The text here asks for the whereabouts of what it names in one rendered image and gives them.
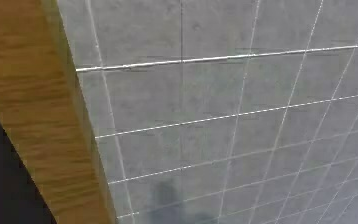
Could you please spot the brown wooden cabinet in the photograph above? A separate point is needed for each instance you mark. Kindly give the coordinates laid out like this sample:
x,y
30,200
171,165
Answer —
x,y
37,110

